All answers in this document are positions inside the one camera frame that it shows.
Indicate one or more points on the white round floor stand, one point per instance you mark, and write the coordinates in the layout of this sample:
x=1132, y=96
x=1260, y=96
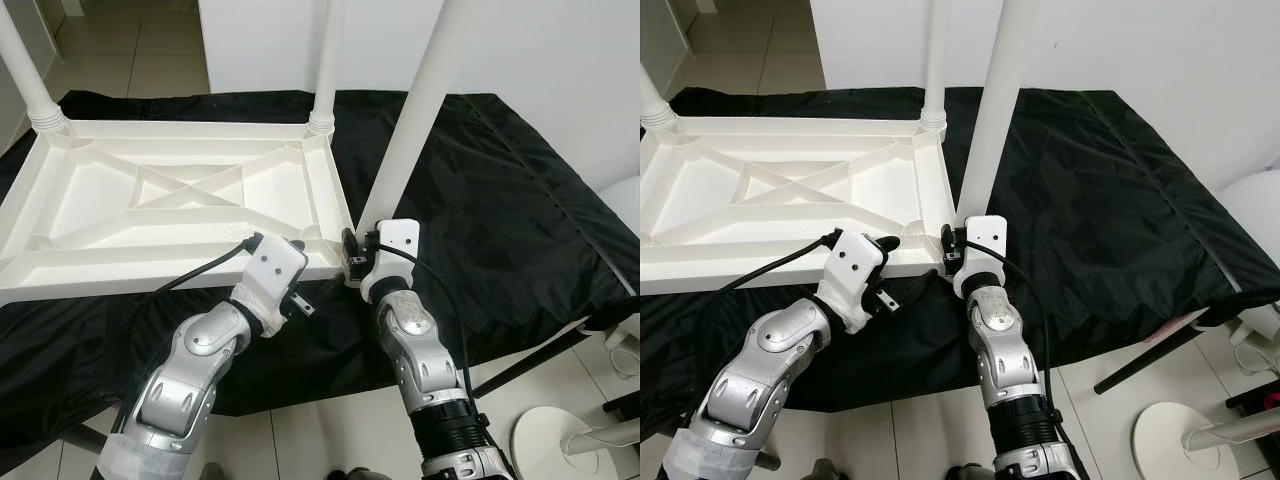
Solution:
x=1165, y=435
x=545, y=440

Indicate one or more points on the grey right robot foot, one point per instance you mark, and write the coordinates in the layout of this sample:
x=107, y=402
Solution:
x=352, y=474
x=965, y=473

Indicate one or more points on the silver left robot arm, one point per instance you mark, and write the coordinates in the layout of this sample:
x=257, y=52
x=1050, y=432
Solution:
x=770, y=360
x=190, y=370

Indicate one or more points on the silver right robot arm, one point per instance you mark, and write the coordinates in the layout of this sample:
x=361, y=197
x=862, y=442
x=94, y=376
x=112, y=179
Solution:
x=410, y=330
x=1000, y=330

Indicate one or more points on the grey robot foot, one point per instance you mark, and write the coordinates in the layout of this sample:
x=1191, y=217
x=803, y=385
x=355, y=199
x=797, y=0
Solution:
x=965, y=473
x=212, y=472
x=825, y=471
x=352, y=474

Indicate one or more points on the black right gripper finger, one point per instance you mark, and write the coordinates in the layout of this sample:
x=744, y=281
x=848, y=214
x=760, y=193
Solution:
x=349, y=250
x=944, y=248

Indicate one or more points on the white plastic table leg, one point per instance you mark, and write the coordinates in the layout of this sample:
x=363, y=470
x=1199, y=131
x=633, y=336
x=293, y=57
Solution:
x=1000, y=100
x=420, y=100
x=327, y=60
x=30, y=85
x=655, y=110
x=935, y=60

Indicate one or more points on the grey left robot foot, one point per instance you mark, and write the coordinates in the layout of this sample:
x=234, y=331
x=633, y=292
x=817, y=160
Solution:
x=212, y=472
x=825, y=471

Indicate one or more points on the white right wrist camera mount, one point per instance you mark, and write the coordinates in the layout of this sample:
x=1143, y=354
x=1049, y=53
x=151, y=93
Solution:
x=982, y=232
x=395, y=235

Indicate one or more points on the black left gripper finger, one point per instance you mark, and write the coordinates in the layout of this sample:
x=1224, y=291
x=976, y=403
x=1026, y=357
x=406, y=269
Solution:
x=886, y=244
x=299, y=246

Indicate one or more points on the white plastic table top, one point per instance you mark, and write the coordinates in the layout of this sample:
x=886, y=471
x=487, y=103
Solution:
x=740, y=200
x=100, y=200

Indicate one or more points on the black metal table leg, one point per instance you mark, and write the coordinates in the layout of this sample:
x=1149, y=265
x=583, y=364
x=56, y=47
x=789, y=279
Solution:
x=1140, y=372
x=765, y=461
x=530, y=365
x=85, y=440

